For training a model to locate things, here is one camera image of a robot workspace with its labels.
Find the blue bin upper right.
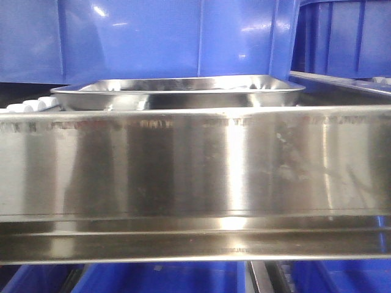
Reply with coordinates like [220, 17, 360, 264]
[291, 1, 390, 79]

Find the large blue bin behind tray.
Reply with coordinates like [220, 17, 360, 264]
[58, 1, 300, 84]

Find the blue bin below right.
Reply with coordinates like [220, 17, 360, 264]
[291, 259, 390, 292]

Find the blue bin below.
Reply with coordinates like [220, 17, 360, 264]
[72, 261, 246, 292]
[291, 259, 390, 292]

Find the white conveyor rollers left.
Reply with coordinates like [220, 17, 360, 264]
[1, 96, 62, 114]

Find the blue bin below left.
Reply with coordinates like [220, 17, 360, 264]
[72, 261, 246, 292]

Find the steel shelf front rail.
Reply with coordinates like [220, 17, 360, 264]
[1, 105, 390, 264]

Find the silver metal tray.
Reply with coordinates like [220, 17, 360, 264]
[51, 74, 305, 111]

